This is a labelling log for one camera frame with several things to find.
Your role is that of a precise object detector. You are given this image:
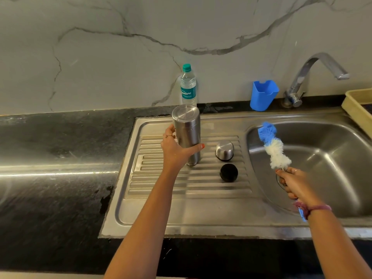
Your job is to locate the person's right hand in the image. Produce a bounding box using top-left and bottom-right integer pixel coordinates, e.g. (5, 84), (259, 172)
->
(275, 167), (325, 210)

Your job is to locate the person's left hand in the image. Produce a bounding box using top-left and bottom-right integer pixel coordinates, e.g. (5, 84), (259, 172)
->
(160, 124), (206, 175)

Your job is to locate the stainless steel flask body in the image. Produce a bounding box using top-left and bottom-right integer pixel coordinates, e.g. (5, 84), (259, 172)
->
(171, 103), (201, 167)

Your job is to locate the blue white bottle brush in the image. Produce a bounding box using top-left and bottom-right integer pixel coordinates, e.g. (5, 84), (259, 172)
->
(257, 121), (308, 223)

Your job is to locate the steel cup cap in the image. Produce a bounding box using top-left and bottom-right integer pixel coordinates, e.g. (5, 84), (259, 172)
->
(215, 139), (235, 162)

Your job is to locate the black stopper lid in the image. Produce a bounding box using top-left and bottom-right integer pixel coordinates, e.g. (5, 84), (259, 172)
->
(219, 163), (239, 183)

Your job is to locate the person's left forearm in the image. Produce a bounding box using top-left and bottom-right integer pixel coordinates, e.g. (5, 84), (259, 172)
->
(103, 168), (182, 279)

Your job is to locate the person's right forearm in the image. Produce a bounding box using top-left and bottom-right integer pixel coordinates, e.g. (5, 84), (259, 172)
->
(307, 206), (372, 279)

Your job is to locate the clear plastic water bottle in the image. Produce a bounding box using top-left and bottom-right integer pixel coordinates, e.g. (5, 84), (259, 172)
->
(180, 63), (198, 107)

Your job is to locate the stainless steel sink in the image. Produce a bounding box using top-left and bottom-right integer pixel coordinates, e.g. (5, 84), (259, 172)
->
(98, 108), (372, 240)

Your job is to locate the blue plastic brush holder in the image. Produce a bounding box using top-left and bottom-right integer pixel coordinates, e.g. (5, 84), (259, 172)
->
(250, 80), (280, 112)

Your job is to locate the yellow plastic basket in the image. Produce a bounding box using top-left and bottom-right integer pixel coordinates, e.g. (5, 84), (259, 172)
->
(341, 88), (372, 140)

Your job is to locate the chrome faucet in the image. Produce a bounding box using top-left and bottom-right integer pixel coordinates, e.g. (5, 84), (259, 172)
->
(282, 52), (350, 109)

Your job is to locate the pink thread bracelet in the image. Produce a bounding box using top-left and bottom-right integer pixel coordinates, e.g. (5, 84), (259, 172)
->
(293, 201), (332, 221)

